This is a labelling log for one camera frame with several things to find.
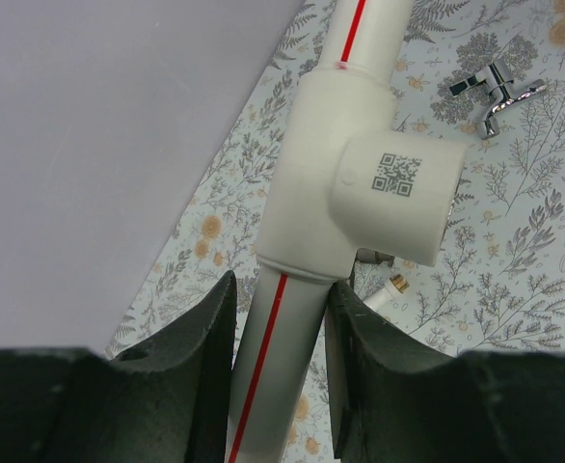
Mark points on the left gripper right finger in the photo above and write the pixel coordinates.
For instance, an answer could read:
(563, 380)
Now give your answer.
(395, 399)

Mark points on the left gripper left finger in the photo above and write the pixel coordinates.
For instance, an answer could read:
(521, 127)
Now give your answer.
(165, 399)

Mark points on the white pipe frame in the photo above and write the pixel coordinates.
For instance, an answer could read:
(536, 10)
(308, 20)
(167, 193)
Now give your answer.
(344, 181)

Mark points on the white plastic faucet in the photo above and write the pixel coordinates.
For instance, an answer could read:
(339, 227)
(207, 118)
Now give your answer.
(392, 289)

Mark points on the dark short faucet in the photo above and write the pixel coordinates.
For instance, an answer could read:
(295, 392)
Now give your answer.
(366, 256)

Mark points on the floral table mat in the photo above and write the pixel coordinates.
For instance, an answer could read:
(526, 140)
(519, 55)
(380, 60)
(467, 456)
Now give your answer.
(500, 280)

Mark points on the chrome faucet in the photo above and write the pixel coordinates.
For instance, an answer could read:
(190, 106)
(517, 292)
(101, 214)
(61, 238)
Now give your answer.
(498, 82)

